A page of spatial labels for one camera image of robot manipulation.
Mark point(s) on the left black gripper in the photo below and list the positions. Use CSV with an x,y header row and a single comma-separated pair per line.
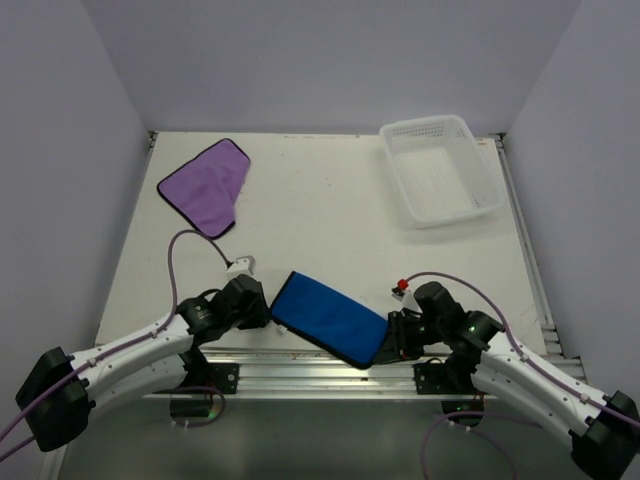
x,y
261,314

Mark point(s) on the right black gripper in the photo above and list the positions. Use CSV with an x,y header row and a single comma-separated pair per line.
x,y
396,345

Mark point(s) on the blue towel black trim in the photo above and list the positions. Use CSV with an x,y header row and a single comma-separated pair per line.
x,y
330,320

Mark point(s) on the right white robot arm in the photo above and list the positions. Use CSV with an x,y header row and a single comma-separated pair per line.
x,y
463,352

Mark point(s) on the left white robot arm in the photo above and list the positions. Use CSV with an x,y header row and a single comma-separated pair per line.
x,y
63,392

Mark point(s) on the purple towel black trim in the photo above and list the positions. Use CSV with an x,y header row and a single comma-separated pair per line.
x,y
204,190

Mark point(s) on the white plastic basket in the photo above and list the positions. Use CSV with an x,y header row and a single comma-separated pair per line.
x,y
442,175

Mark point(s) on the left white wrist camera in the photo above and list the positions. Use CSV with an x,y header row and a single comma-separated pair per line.
x,y
244,265

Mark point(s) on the right black base bracket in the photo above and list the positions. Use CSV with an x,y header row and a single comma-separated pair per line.
x,y
430,378

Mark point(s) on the black base bracket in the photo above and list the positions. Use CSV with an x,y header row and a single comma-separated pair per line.
x,y
224,377
430,378

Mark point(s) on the aluminium mounting rail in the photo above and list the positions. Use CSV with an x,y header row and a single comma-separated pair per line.
x,y
315,376

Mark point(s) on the left black base bracket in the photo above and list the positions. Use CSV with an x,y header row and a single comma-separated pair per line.
x,y
224,377

